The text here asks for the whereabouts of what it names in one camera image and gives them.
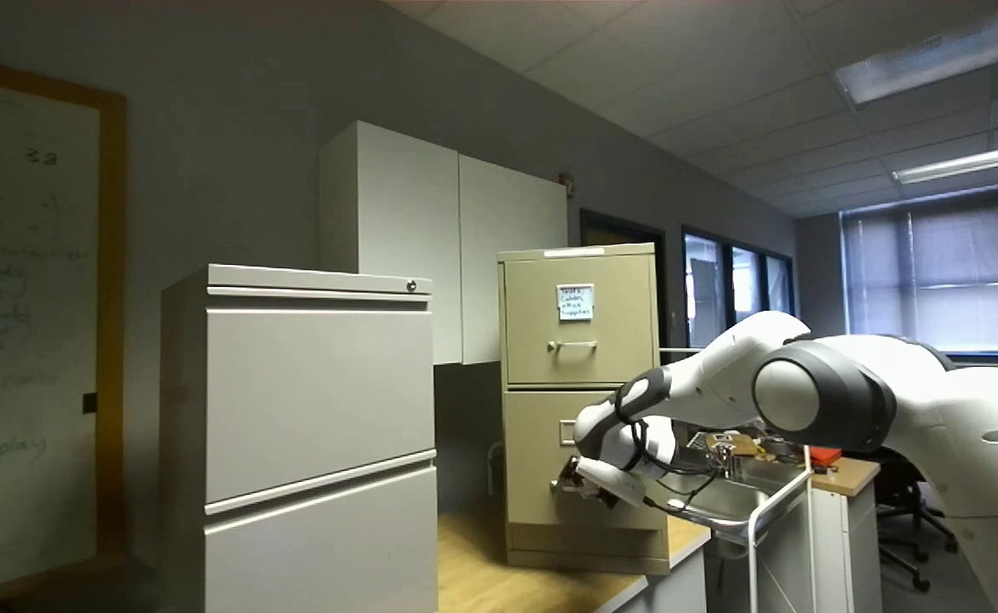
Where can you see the white cart with wooden top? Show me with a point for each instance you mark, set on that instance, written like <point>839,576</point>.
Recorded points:
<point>848,534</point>

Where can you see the small red object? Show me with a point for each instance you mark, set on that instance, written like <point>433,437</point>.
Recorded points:
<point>824,459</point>

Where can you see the long ceiling light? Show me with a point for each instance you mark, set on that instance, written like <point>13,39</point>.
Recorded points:
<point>941,55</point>
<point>968,161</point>

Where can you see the silver metal rail frame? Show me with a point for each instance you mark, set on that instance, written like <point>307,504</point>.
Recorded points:
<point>763,521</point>

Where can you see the metal basin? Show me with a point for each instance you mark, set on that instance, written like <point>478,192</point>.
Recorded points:
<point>722,499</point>

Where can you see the beige file cabinet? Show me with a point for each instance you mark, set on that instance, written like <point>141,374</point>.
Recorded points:
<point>576,343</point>

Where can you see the wood framed whiteboard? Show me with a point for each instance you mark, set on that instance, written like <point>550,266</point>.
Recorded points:
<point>22,318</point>

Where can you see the black office chair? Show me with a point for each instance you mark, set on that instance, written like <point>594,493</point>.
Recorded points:
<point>909,499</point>

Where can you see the grey lateral file cabinet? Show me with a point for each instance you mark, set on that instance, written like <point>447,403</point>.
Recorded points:
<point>305,444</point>

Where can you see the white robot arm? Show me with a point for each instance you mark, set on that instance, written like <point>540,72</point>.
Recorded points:
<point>858,398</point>

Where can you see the dark interior window row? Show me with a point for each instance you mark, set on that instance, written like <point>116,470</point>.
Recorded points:
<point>736,292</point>

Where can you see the window with blinds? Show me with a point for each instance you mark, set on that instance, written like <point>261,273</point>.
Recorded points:
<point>951,273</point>

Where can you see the beige drawer with label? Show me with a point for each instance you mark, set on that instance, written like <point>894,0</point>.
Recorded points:
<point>621,327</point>

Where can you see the white paper label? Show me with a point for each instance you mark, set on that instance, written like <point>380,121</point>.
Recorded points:
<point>576,300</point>

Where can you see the beige drawer without label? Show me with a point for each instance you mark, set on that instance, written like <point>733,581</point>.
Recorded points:
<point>535,456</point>

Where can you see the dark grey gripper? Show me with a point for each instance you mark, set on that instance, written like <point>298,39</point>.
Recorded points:
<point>632,484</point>

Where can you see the white wall cabinet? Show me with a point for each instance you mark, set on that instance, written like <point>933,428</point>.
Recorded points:
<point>440,226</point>

